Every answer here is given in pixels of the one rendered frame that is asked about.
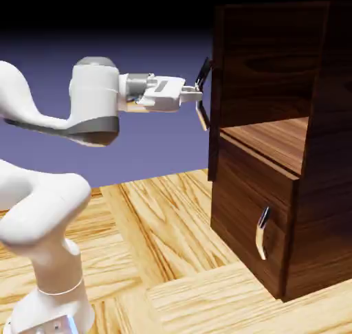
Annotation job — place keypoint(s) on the dark wood cabinet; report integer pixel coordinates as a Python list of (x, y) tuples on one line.
[(324, 147)]

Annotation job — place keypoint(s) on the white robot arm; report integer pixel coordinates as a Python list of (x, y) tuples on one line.
[(93, 92)]

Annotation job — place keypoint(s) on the dark wood short cabinet door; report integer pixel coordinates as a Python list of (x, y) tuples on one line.
[(247, 191)]

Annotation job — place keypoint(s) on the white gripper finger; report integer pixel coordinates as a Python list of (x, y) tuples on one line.
[(191, 97), (192, 88)]

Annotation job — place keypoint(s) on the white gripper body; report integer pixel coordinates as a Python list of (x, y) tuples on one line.
[(167, 96)]

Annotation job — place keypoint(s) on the dark wood tall cabinet door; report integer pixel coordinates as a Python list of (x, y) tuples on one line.
[(214, 119)]

